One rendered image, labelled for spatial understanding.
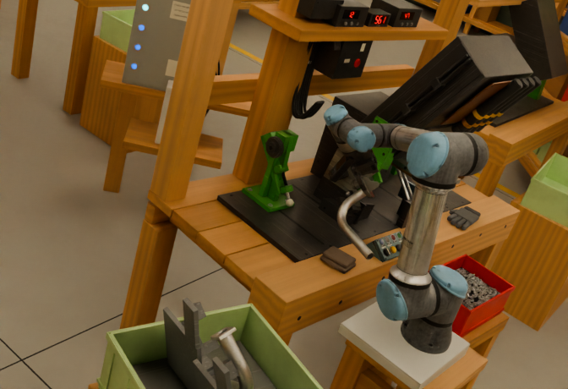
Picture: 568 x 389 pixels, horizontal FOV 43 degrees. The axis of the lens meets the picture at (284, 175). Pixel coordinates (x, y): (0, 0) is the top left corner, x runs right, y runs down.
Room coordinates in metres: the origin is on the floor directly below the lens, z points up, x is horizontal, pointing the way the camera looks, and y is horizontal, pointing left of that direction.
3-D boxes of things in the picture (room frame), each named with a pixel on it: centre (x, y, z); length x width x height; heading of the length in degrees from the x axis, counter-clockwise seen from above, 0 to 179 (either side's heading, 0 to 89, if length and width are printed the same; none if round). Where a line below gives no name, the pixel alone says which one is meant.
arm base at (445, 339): (1.79, -0.54, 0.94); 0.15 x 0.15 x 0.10
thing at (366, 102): (2.71, -0.26, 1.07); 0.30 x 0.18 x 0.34; 142
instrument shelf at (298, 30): (2.70, -0.10, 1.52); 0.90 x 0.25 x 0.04; 142
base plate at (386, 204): (2.54, -0.30, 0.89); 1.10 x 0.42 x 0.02; 142
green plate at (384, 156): (2.45, -0.30, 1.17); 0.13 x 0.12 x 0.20; 142
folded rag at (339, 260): (2.04, -0.25, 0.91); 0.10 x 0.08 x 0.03; 63
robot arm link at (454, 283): (1.78, -0.53, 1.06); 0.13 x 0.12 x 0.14; 123
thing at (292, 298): (2.37, -0.52, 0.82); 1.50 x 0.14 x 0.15; 142
